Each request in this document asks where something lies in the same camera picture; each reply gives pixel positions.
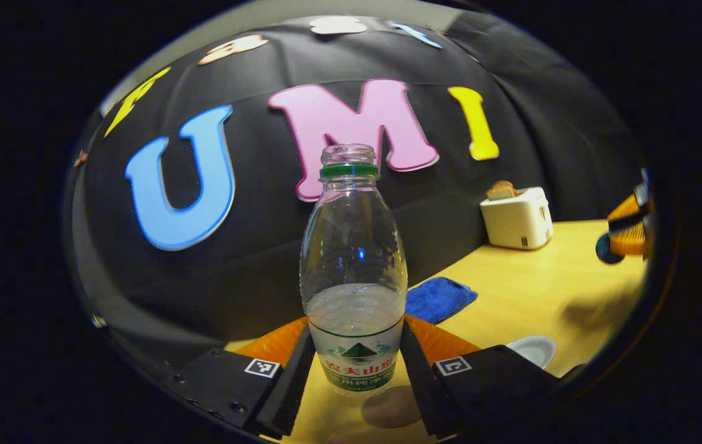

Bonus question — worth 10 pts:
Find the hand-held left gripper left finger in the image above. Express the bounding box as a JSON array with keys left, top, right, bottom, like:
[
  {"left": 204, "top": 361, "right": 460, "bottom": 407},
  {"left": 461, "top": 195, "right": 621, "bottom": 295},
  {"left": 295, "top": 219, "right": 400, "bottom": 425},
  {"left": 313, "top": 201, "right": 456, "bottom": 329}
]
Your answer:
[{"left": 163, "top": 316, "right": 316, "bottom": 440}]

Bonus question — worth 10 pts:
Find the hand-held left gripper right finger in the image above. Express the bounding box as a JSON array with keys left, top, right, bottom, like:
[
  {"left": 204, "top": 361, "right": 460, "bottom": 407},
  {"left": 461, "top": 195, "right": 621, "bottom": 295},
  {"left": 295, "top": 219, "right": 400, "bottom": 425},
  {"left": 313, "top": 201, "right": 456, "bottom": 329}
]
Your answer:
[{"left": 400, "top": 313, "right": 561, "bottom": 440}]

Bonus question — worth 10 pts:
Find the dark teal teacup lid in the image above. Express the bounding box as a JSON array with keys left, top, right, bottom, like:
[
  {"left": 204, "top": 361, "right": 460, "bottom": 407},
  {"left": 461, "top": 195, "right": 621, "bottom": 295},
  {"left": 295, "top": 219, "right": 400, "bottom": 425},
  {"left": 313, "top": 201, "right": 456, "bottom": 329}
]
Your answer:
[{"left": 595, "top": 232, "right": 626, "bottom": 265}]

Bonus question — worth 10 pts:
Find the round brown coaster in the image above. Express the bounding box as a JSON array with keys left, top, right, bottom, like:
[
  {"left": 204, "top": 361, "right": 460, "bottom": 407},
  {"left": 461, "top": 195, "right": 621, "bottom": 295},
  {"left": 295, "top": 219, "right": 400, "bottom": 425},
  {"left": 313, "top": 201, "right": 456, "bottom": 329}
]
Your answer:
[{"left": 361, "top": 385, "right": 424, "bottom": 429}]

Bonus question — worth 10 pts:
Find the white teacup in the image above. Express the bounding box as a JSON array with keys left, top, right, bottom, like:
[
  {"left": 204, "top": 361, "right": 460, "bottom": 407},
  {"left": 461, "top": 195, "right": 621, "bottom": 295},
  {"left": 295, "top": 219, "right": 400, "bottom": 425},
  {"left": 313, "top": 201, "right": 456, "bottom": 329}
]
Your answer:
[{"left": 505, "top": 335, "right": 557, "bottom": 369}]

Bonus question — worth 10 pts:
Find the clear plastic water bottle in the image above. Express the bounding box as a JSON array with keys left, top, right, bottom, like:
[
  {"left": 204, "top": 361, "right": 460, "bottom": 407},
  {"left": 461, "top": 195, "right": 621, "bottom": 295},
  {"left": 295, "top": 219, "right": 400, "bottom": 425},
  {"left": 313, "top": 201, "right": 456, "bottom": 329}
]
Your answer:
[{"left": 299, "top": 144, "right": 408, "bottom": 395}]

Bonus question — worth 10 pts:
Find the blue folded cloth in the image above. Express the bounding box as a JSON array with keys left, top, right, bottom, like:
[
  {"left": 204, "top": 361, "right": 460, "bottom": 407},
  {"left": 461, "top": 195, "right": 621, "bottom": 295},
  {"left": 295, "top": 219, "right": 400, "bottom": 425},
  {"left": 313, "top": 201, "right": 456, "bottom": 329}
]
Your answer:
[{"left": 405, "top": 277, "right": 479, "bottom": 326}]

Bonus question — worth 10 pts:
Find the white toaster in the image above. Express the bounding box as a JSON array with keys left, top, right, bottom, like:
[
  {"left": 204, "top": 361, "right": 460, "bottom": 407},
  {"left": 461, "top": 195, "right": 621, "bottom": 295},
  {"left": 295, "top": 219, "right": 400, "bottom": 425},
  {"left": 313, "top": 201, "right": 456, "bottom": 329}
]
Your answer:
[{"left": 480, "top": 187, "right": 554, "bottom": 250}]

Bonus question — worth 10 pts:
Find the black backdrop cloth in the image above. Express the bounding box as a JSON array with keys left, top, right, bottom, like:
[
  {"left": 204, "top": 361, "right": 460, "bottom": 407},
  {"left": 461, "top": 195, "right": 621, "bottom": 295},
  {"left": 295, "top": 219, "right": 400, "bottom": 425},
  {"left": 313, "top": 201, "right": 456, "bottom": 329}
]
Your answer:
[{"left": 70, "top": 12, "right": 648, "bottom": 371}]

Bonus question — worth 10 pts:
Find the toasted bread slice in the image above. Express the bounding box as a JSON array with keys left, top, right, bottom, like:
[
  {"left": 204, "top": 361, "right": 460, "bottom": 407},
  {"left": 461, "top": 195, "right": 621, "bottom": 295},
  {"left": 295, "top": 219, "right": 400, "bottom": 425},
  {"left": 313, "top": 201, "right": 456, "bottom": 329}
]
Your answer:
[{"left": 485, "top": 180, "right": 518, "bottom": 201}]

